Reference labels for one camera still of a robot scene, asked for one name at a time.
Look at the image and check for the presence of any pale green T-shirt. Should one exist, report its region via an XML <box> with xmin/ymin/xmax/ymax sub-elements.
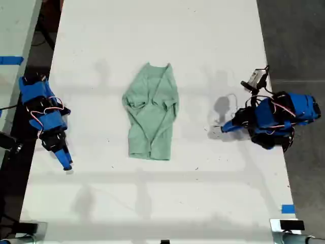
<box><xmin>121</xmin><ymin>62</ymin><xmax>181</xmax><ymax>162</ymax></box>

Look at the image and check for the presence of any small black box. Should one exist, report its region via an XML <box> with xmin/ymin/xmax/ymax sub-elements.
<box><xmin>18</xmin><ymin>222</ymin><xmax>39</xmax><ymax>233</ymax></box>
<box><xmin>279</xmin><ymin>220</ymin><xmax>305</xmax><ymax>231</ymax></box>

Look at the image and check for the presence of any long blue tape strip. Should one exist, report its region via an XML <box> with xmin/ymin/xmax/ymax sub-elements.
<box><xmin>0</xmin><ymin>56</ymin><xmax>25</xmax><ymax>66</ymax></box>

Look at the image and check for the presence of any short blue tape strip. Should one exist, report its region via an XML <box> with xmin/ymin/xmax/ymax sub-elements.
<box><xmin>281</xmin><ymin>204</ymin><xmax>296</xmax><ymax>215</ymax></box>

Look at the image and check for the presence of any silver black camera box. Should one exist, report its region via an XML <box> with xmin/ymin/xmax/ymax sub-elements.
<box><xmin>240</xmin><ymin>65</ymin><xmax>271</xmax><ymax>94</ymax></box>

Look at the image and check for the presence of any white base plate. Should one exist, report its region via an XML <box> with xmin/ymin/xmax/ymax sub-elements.
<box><xmin>269</xmin><ymin>218</ymin><xmax>306</xmax><ymax>233</ymax></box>

